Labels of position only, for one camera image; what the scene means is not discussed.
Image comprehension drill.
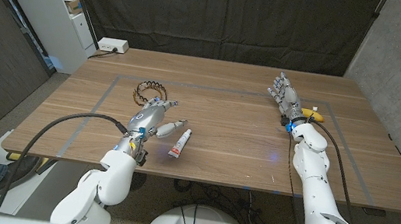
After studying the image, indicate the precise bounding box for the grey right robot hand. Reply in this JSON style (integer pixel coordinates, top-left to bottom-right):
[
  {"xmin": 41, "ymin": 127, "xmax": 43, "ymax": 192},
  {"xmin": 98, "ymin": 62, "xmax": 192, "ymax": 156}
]
[{"xmin": 262, "ymin": 69, "xmax": 315, "ymax": 128}]

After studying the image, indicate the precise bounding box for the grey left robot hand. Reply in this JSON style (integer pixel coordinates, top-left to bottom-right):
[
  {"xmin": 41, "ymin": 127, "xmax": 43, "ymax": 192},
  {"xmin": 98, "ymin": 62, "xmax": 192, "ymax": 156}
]
[{"xmin": 111, "ymin": 92, "xmax": 191, "ymax": 166}]

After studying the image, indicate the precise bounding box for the white toothpaste tube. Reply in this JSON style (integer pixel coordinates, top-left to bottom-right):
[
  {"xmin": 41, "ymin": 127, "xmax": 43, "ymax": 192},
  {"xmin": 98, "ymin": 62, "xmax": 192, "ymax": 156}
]
[{"xmin": 167, "ymin": 126, "xmax": 193, "ymax": 161}]

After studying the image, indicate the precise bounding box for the brown toothed hair band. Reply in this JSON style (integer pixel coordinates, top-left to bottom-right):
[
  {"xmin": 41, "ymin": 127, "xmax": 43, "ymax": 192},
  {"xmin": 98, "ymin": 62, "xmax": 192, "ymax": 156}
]
[{"xmin": 131, "ymin": 78, "xmax": 171, "ymax": 111}]

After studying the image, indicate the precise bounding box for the yellow banana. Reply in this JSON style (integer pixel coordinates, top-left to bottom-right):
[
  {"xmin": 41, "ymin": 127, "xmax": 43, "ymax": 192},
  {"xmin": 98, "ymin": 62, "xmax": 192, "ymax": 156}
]
[{"xmin": 299, "ymin": 107, "xmax": 326, "ymax": 124}]

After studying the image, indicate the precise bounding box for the grey tape rectangle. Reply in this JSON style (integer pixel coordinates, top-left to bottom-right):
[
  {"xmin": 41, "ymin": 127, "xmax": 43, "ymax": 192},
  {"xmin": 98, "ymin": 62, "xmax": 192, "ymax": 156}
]
[{"xmin": 55, "ymin": 65, "xmax": 389, "ymax": 206}]

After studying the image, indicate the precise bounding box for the white power strip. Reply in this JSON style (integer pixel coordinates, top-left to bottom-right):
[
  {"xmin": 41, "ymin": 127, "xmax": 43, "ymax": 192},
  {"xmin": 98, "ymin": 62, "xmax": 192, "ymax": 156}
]
[{"xmin": 97, "ymin": 36, "xmax": 130, "ymax": 55}]

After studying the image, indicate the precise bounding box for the black backdrop curtain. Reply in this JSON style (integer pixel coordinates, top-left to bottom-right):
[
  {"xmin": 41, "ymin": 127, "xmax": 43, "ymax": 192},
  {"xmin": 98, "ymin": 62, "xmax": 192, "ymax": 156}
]
[{"xmin": 57, "ymin": 0, "xmax": 386, "ymax": 83}]

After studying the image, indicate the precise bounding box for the cardboard box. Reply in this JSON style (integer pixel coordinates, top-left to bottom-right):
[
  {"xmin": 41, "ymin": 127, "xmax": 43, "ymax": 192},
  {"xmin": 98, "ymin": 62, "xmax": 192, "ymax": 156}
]
[{"xmin": 62, "ymin": 0, "xmax": 85, "ymax": 17}]

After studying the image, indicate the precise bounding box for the black backdrop stand pole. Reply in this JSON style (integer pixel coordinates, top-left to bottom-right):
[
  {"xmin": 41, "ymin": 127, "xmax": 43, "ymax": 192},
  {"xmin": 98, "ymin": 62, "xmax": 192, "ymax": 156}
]
[{"xmin": 49, "ymin": 0, "xmax": 106, "ymax": 50}]

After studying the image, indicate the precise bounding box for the dark leather shoe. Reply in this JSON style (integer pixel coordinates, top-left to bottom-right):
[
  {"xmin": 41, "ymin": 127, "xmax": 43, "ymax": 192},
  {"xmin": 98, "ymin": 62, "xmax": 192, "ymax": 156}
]
[{"xmin": 0, "ymin": 151, "xmax": 44, "ymax": 207}]

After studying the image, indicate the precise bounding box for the white floor board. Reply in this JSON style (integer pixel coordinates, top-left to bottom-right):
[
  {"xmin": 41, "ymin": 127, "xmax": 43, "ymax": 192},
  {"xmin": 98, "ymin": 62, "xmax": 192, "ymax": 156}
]
[{"xmin": 0, "ymin": 128, "xmax": 64, "ymax": 222}]

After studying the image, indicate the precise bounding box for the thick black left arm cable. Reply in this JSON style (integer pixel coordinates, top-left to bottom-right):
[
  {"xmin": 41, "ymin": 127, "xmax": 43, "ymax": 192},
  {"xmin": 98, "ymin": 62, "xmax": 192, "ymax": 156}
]
[{"xmin": 0, "ymin": 100, "xmax": 130, "ymax": 224}]

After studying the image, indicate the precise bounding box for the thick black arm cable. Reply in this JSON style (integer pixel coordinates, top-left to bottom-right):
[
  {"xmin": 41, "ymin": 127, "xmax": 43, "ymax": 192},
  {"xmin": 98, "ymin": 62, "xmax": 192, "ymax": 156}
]
[
  {"xmin": 297, "ymin": 118, "xmax": 371, "ymax": 224},
  {"xmin": 0, "ymin": 100, "xmax": 130, "ymax": 224}
]

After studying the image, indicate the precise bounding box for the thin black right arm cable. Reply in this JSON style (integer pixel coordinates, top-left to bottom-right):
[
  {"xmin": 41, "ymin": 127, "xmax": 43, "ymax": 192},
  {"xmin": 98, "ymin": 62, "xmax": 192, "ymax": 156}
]
[{"xmin": 281, "ymin": 131, "xmax": 306, "ymax": 198}]

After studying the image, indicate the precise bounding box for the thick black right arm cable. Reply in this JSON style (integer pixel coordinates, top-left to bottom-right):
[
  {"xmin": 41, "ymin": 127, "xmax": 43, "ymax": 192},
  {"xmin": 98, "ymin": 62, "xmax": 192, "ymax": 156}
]
[{"xmin": 297, "ymin": 118, "xmax": 371, "ymax": 224}]

